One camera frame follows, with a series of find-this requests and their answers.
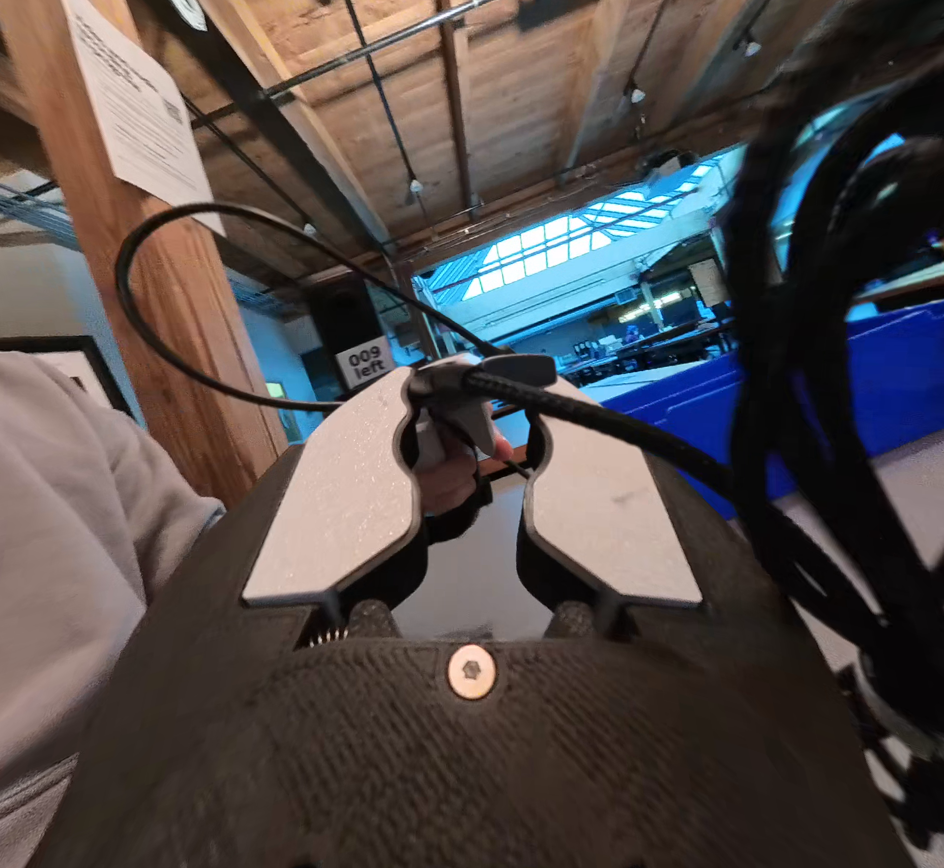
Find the black picture frame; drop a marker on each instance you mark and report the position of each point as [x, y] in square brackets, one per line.
[51, 366]

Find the person's left forearm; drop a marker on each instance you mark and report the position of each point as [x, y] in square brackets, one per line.
[74, 514]

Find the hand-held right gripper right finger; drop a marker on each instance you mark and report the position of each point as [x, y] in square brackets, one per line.
[612, 514]

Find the blue storage bin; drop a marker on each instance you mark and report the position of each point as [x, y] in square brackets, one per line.
[664, 403]

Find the person's left hand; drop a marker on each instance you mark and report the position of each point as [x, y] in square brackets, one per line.
[450, 481]

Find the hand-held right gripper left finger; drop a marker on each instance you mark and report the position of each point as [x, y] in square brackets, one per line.
[339, 506]

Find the wooden post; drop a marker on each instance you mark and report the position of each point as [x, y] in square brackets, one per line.
[184, 329]

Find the white paper notice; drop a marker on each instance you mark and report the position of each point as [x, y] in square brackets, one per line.
[140, 108]

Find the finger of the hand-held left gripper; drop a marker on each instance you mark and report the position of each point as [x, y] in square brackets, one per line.
[516, 368]
[472, 425]

